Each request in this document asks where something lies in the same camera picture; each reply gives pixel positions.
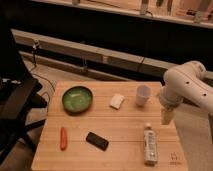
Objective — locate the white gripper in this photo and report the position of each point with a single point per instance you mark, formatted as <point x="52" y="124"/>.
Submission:
<point x="169" y="99"/>

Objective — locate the black rectangular case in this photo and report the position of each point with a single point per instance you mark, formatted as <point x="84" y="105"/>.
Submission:
<point x="97" y="141"/>

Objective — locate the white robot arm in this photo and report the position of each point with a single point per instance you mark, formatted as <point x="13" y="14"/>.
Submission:
<point x="185" y="81"/>

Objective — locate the green ceramic bowl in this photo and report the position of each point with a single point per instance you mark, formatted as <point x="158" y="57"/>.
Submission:
<point x="77" y="99"/>

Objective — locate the orange carrot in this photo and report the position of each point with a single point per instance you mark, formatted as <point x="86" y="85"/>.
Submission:
<point x="63" y="138"/>

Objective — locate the white sponge block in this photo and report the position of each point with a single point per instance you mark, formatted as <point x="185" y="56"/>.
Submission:
<point x="116" y="101"/>

